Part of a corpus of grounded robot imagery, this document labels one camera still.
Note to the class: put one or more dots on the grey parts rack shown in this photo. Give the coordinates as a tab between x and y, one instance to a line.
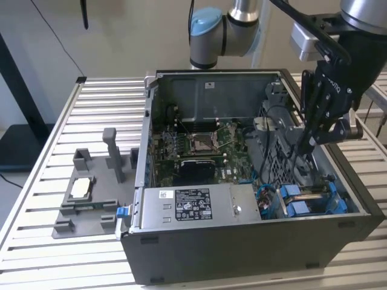
99	193

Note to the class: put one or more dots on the hard disk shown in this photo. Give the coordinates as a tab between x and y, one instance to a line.
302	205

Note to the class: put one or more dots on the silver CPU socket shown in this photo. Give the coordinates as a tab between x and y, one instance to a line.
201	142

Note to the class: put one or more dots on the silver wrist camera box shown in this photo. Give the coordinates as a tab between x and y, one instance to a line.
305	42

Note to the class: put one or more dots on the black stand with base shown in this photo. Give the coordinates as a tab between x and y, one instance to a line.
21	142

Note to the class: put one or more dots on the black graphics card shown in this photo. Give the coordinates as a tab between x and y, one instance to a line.
195	170

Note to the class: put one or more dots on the silver power supply box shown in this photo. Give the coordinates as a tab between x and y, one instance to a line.
199	208

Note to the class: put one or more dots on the black RAM slot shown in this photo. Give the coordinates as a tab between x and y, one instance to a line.
202	154

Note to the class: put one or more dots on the black open PC case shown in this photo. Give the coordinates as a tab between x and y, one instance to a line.
242	250

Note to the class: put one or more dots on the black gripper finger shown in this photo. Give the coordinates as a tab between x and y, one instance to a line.
332	131
307	90

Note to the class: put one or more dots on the blue latch tab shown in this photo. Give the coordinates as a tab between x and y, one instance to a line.
122	212

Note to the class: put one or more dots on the small black table cap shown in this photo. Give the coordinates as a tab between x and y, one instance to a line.
81	80

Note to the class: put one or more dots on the green motherboard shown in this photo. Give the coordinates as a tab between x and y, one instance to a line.
239	160

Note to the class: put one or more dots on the silver CPU chip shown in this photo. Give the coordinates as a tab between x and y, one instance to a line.
81	188

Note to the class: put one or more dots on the black hanging rod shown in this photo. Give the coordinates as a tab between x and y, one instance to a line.
84	15

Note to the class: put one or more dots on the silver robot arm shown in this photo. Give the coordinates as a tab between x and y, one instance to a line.
217	33

